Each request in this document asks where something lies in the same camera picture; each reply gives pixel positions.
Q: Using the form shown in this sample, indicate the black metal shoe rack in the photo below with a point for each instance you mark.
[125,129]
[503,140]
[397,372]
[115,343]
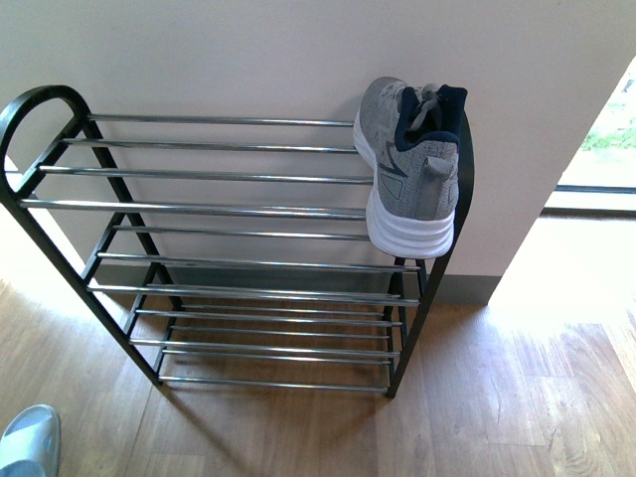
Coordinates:
[221,250]

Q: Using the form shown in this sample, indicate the light blue slipper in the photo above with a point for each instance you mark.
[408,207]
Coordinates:
[31,443]

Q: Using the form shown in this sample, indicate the grey sneaker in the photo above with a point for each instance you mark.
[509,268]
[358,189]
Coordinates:
[410,137]

